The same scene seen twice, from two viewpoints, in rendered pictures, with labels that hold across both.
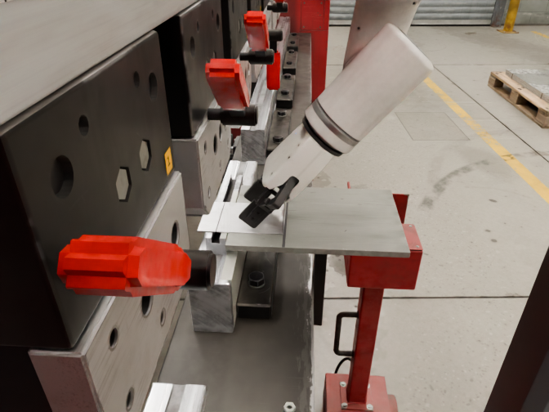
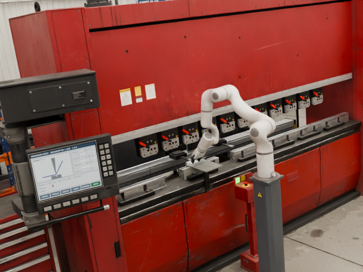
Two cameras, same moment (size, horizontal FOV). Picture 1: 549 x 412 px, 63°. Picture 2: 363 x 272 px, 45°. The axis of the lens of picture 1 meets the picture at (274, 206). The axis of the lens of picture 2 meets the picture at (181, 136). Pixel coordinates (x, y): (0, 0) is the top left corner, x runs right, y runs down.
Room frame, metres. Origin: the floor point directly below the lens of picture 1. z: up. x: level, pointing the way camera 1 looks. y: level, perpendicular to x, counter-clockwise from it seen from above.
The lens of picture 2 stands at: (-1.57, -2.64, 2.18)
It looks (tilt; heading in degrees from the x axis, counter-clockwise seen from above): 15 degrees down; 53
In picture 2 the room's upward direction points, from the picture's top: 6 degrees counter-clockwise
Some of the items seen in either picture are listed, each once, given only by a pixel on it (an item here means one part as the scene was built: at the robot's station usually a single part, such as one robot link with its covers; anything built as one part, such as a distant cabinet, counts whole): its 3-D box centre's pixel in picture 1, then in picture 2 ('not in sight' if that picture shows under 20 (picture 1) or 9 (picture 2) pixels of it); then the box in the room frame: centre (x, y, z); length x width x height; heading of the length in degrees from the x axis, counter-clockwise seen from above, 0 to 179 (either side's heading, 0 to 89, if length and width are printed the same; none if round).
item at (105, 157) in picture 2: not in sight; (73, 171); (-0.65, -0.44, 1.42); 0.45 x 0.12 x 0.36; 165
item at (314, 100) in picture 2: not in sight; (314, 95); (2.19, -0.03, 1.26); 0.15 x 0.09 x 0.17; 176
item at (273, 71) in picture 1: (270, 60); not in sight; (0.77, 0.01, 1.20); 0.04 x 0.02 x 0.10; 86
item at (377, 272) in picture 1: (380, 234); (249, 187); (0.91, -0.26, 0.75); 0.20 x 0.16 x 0.18; 176
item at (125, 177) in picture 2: not in sight; (208, 150); (1.03, 0.35, 0.93); 2.30 x 0.14 x 0.10; 176
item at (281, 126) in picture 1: (280, 132); (251, 156); (1.21, -0.02, 0.89); 0.30 x 0.05 x 0.03; 176
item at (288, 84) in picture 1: (286, 90); (281, 144); (1.61, -0.04, 0.89); 0.30 x 0.05 x 0.03; 176
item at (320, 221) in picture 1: (315, 217); (204, 165); (0.61, -0.07, 1.00); 0.26 x 0.18 x 0.01; 86
